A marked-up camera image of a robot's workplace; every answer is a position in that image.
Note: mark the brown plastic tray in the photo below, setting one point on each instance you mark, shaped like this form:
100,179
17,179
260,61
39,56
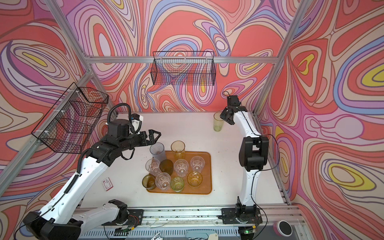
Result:
204,188

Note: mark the small red white card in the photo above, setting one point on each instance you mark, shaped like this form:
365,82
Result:
107,184

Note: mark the pale green glass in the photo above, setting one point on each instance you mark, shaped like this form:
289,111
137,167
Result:
177,184

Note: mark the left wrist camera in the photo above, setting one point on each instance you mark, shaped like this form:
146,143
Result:
136,119

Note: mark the black wire basket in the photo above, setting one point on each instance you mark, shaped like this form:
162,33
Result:
68,125
183,68

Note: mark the blue textured glass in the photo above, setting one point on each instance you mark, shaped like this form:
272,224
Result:
158,151

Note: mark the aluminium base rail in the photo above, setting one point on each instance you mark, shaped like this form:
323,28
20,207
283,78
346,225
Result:
173,221

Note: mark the tall olive textured glass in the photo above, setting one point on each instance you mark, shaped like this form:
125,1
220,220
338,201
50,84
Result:
167,166

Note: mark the tall clear glass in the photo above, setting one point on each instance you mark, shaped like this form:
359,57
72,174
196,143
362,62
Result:
181,167

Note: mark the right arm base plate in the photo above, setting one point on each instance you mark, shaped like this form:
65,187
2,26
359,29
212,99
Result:
231,216

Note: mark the tall light green glass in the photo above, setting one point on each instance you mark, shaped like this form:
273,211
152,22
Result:
218,122

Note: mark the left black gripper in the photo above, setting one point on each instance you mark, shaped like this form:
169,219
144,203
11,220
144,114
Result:
149,134

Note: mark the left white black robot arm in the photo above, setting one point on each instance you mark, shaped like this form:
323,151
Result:
56,220

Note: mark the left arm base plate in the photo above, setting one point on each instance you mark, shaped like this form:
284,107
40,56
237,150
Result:
134,219

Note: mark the black wire basket back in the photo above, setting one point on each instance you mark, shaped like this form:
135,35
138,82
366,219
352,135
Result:
183,68

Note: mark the clear faceted glass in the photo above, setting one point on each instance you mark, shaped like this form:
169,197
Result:
153,167

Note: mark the black wire basket left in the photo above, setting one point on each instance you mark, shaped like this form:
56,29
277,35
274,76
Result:
68,125

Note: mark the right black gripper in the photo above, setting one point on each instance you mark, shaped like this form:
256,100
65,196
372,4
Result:
223,116

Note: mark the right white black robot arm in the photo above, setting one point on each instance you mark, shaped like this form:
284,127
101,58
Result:
253,154

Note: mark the pink tape roll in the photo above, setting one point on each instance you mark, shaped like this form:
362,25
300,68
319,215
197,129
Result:
283,228

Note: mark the tall yellow glass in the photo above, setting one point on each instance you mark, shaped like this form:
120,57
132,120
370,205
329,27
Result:
178,149

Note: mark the short amber textured glass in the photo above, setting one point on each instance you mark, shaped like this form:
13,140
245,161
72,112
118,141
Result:
149,182

